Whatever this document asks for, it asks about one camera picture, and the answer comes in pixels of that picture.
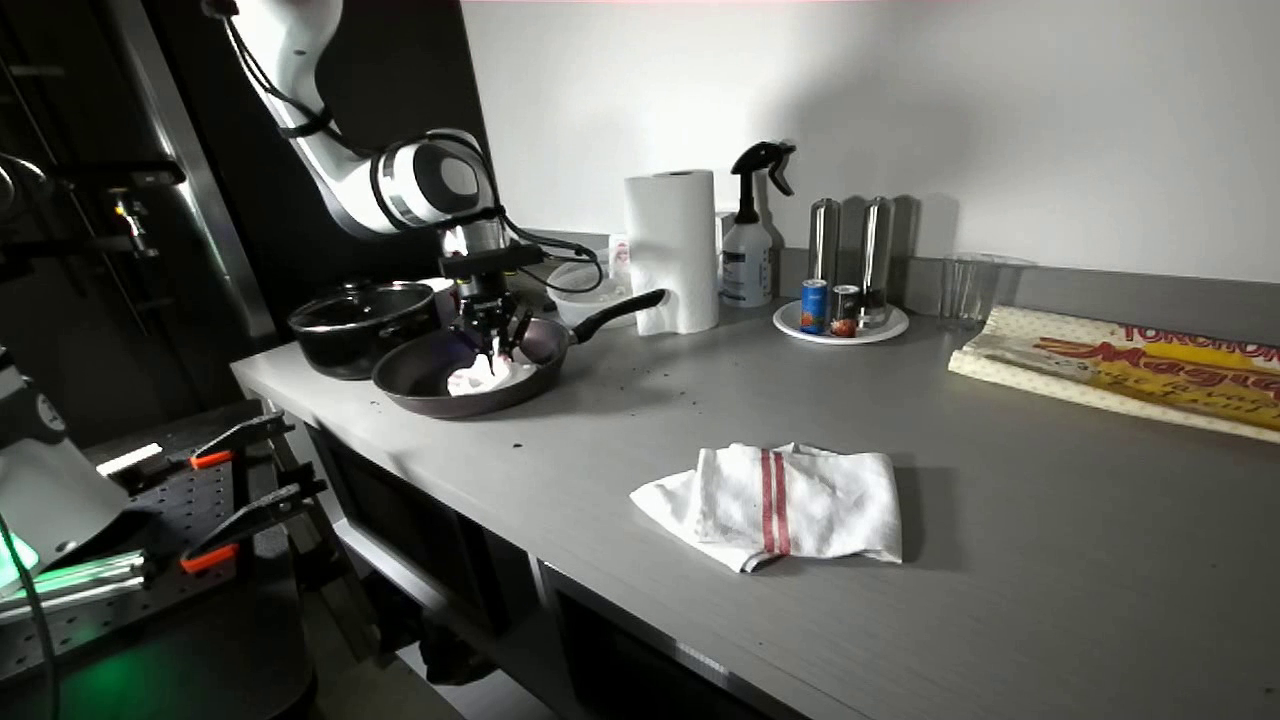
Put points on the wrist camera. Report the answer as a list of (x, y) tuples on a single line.
[(492, 262)]

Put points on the white towel with red stripes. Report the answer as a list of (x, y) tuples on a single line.
[(800, 505)]

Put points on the dark frying pan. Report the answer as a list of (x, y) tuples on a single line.
[(420, 375)]

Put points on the white plate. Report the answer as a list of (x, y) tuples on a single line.
[(890, 326)]

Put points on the white plastic bowl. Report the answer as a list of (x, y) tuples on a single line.
[(590, 300)]

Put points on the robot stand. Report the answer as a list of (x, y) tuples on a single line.
[(200, 640)]

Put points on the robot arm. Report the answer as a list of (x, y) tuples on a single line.
[(300, 60)]

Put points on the steel grinder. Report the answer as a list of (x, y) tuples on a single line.
[(877, 250), (824, 240)]

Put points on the clear drinking glass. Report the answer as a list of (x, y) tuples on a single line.
[(965, 290)]

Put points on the blue can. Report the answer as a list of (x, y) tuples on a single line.
[(813, 307)]

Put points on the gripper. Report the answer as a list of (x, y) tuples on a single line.
[(487, 298)]

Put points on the black clamp with orange tip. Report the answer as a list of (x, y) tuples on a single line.
[(245, 437), (255, 520)]

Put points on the black pot with lid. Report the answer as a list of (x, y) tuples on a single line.
[(355, 325)]

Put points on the paper towel roll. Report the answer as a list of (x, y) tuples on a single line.
[(672, 250)]

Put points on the packaged yellow cloth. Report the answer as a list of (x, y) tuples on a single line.
[(1120, 370)]

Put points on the small white cloth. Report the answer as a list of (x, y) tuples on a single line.
[(480, 380)]

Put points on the spray bottle with black trigger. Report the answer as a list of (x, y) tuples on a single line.
[(746, 255)]

